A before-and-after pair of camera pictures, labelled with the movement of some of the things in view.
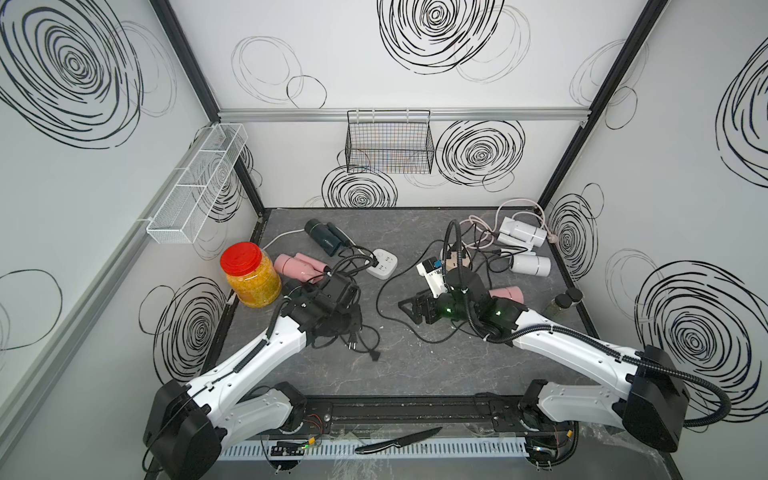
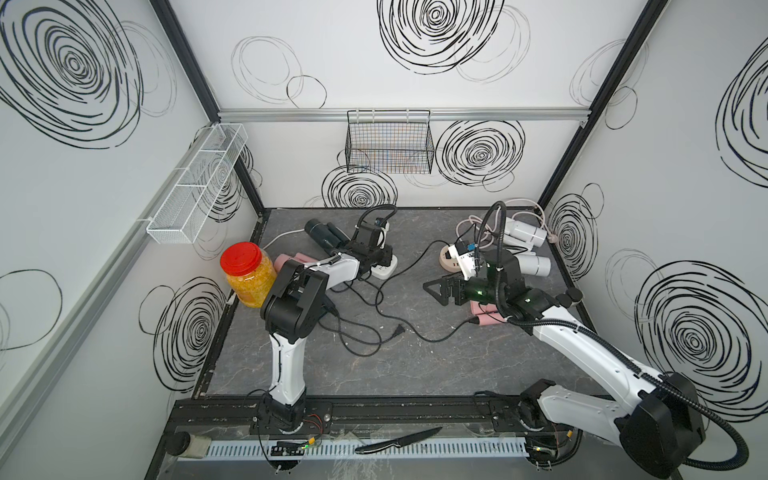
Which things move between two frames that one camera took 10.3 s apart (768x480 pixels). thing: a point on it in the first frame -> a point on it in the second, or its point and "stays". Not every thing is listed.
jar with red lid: (252, 276) stays
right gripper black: (427, 300) -> (456, 281)
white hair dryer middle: (530, 265) stays
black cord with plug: (402, 322) stays
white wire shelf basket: (196, 183) stays
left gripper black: (357, 319) -> (386, 250)
